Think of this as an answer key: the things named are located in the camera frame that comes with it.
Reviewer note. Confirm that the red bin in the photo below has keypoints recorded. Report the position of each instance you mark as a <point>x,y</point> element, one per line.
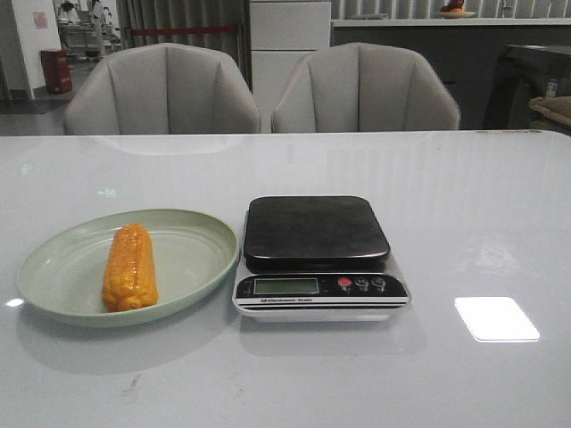
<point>56,71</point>

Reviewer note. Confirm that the right grey upholstered chair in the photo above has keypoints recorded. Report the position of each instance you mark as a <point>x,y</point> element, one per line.
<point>360,87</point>

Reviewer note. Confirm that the white cabinet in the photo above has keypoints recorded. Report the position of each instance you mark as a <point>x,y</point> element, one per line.
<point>282,32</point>

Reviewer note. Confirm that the light green plate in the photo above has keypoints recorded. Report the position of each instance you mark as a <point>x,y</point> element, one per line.
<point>63,277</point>

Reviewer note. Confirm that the dark appliance at right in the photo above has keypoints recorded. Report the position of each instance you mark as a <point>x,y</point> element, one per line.
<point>522,73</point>

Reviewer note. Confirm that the fruit bowl on counter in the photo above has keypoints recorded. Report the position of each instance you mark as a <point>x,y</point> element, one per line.
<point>454,9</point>

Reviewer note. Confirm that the black electronic kitchen scale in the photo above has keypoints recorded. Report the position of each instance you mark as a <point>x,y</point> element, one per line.
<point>316,258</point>

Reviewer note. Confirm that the grey counter with white top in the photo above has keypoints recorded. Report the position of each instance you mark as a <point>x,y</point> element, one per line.
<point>463,52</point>

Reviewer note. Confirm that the orange corn cob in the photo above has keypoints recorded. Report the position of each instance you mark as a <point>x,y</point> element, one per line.
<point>129,280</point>

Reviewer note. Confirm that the pink wall notice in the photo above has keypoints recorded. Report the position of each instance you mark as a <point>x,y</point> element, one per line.
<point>40,20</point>

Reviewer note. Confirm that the left grey upholstered chair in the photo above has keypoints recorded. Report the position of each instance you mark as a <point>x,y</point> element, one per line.
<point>163,89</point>

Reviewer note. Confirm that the red barrier tape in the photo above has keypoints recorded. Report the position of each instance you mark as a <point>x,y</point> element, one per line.
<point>184,31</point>

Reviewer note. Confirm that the beige cushion at right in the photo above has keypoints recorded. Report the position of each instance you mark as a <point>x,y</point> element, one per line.
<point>551,113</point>

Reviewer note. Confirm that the grey upholstered chair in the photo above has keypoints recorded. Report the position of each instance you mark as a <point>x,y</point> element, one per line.
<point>360,87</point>
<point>163,89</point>

